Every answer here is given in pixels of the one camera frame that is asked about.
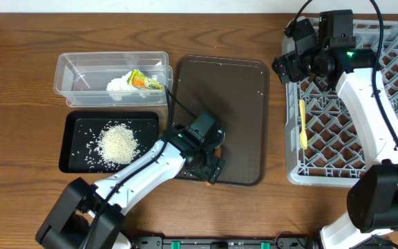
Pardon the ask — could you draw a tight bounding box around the orange carrot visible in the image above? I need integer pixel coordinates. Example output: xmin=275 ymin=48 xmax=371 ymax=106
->
xmin=205 ymin=147 xmax=222 ymax=186

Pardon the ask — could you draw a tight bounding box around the yellow plastic spoon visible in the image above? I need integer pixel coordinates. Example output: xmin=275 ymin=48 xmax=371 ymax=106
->
xmin=298 ymin=99 xmax=307 ymax=149

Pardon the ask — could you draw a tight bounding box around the yellow snack wrapper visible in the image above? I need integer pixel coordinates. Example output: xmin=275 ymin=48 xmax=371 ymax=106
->
xmin=127 ymin=69 xmax=164 ymax=90

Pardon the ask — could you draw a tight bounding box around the white tissue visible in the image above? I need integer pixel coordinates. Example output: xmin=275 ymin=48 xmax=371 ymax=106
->
xmin=106 ymin=71 xmax=138 ymax=101

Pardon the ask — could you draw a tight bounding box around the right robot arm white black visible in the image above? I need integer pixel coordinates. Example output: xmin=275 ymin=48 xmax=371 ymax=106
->
xmin=272 ymin=48 xmax=398 ymax=248

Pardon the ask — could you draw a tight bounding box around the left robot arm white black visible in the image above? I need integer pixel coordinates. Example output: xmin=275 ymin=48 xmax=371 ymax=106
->
xmin=35 ymin=127 xmax=225 ymax=248

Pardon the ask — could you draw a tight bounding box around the grey dishwasher rack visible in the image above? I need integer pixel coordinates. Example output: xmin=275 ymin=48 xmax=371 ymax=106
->
xmin=285 ymin=21 xmax=398 ymax=187

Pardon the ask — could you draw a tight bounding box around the clear plastic waste bin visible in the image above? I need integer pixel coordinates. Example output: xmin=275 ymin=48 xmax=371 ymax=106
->
xmin=54 ymin=51 xmax=173 ymax=107

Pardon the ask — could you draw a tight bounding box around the dark brown serving tray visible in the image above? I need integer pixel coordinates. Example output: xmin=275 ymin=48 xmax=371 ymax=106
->
xmin=172 ymin=55 xmax=269 ymax=187

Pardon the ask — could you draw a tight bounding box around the pile of white rice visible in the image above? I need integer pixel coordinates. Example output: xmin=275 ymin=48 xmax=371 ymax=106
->
xmin=84 ymin=120 xmax=141 ymax=172

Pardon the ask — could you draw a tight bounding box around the black tray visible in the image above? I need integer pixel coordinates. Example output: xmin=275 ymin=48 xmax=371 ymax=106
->
xmin=59 ymin=111 xmax=159 ymax=174

